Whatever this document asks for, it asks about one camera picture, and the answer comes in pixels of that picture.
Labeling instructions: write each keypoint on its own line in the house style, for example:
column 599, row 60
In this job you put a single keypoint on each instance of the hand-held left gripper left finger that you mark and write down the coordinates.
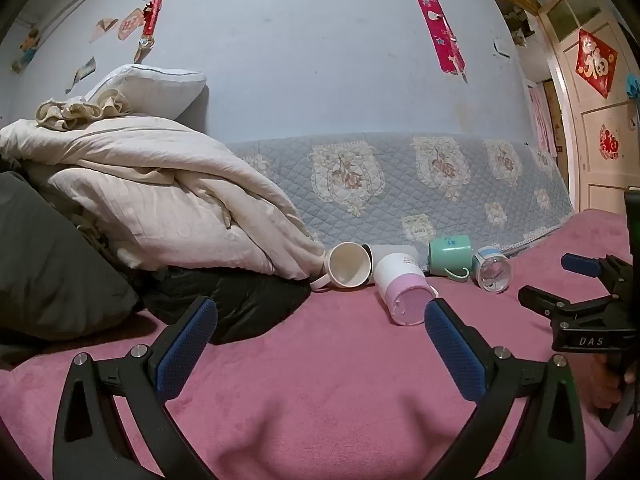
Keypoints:
column 185, row 350

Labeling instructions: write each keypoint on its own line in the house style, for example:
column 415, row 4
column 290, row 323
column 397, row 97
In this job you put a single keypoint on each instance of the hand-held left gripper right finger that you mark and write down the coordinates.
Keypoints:
column 455, row 355

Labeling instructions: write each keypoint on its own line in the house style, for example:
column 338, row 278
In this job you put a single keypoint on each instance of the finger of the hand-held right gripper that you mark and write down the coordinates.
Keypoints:
column 580, row 263
column 545, row 300

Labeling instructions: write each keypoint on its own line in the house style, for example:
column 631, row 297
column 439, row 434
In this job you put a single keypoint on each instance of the pink and white cup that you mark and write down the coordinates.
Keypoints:
column 400, row 282

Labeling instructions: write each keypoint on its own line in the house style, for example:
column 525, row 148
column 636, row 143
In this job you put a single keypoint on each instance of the clear cup with blue band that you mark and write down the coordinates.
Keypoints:
column 492, row 270

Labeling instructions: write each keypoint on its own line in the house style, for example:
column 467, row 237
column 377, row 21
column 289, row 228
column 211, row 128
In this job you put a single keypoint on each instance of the person's right hand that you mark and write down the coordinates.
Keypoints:
column 602, row 380

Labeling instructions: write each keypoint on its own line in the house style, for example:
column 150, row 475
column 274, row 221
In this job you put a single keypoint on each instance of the black puffy jacket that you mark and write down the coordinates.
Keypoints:
column 240, row 302

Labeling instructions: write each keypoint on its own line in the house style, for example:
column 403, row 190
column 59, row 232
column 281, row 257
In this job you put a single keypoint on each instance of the cream wooden door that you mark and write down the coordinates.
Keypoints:
column 600, row 180

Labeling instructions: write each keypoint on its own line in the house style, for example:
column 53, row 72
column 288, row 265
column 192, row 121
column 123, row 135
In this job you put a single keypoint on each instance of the green mug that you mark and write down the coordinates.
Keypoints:
column 447, row 255

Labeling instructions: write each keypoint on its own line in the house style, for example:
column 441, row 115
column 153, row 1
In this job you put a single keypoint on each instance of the red cartoon door sticker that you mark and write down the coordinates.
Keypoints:
column 609, row 141

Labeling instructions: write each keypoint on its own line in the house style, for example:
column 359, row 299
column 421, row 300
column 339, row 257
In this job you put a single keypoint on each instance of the white mug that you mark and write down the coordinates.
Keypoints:
column 347, row 267

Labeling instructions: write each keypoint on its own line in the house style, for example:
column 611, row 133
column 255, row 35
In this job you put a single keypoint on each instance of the pink fleece blanket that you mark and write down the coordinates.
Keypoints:
column 320, row 390

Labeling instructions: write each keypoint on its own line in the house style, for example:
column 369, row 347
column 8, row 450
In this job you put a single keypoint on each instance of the dark green pillow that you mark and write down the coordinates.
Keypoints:
column 50, row 270

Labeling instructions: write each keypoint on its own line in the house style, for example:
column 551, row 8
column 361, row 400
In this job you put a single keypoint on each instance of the cream quilt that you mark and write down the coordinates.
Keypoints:
column 150, row 185

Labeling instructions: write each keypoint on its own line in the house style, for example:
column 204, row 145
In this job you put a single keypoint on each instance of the blue quilted floral blanket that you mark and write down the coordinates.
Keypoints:
column 390, row 185

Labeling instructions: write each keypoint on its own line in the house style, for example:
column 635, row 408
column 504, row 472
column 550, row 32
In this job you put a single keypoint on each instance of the blue hanging item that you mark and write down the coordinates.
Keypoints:
column 633, row 87

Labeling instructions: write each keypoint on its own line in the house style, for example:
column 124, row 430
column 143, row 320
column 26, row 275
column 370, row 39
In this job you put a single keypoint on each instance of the red diamond door poster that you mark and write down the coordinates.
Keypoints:
column 596, row 62

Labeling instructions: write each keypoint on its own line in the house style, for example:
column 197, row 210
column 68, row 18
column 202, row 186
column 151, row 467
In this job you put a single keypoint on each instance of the white pillow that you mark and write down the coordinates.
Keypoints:
column 155, row 90

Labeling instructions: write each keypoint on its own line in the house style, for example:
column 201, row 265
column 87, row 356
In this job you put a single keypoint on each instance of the cream ruffled cloth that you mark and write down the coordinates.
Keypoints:
column 75, row 110

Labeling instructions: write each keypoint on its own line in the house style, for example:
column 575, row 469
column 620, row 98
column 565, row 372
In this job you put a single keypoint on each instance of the red hanging ornament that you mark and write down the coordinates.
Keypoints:
column 154, row 10

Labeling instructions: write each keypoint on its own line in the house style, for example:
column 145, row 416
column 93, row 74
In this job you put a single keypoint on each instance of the pink wall poster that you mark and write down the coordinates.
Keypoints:
column 540, row 120

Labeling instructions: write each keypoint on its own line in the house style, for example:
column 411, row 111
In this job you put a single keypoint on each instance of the white wall switch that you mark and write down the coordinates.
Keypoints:
column 501, row 48

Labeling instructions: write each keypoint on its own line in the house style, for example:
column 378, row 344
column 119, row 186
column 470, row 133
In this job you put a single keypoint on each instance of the pink wall banner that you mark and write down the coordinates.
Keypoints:
column 435, row 20

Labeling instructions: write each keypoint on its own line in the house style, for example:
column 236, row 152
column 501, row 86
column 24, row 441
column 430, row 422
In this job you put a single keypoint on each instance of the paper wall sticker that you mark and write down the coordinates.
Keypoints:
column 131, row 24
column 82, row 72
column 104, row 30

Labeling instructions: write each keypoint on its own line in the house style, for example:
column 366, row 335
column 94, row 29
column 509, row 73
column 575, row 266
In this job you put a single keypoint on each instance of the cartoon figure wall sticker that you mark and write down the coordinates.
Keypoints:
column 27, row 50

